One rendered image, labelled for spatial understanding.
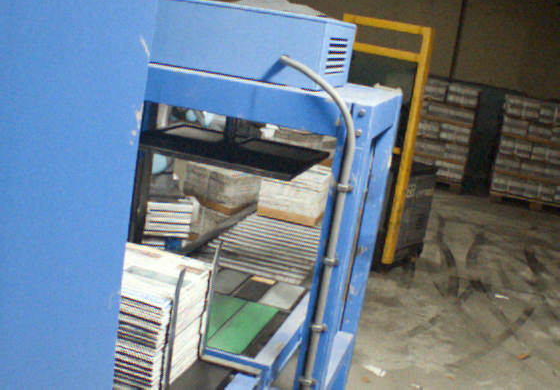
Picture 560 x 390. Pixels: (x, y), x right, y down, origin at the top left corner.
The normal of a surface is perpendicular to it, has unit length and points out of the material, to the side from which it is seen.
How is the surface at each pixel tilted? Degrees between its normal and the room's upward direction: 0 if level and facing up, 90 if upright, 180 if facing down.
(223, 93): 90
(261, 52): 90
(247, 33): 90
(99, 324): 90
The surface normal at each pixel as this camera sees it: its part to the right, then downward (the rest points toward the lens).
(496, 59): -0.26, 0.15
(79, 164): 0.95, 0.20
